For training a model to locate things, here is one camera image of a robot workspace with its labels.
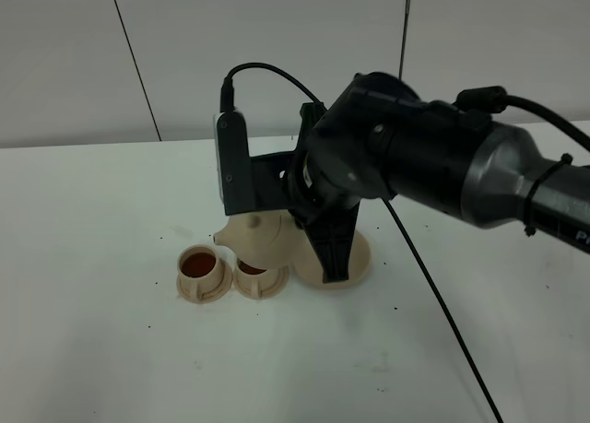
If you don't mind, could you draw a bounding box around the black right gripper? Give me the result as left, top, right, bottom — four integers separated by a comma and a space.
283, 73, 498, 284

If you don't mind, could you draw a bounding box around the beige teacup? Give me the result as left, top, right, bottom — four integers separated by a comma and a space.
234, 259, 279, 300
178, 245, 219, 277

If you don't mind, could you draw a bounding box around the left beige teacup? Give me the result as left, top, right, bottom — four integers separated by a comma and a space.
178, 245, 219, 277

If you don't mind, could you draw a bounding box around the beige teapot saucer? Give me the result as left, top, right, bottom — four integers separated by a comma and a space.
291, 229, 372, 290

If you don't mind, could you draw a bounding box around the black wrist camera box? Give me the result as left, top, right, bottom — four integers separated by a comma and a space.
215, 112, 294, 216

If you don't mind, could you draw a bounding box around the black camera cable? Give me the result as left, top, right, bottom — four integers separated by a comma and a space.
218, 62, 590, 423

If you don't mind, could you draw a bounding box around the beige teapot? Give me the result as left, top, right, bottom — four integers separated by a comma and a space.
213, 210, 320, 270

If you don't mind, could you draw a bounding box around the right beige teacup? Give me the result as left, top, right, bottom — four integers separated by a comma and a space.
234, 259, 279, 300

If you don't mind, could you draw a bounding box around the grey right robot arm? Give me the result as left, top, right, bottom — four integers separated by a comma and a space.
285, 73, 589, 283

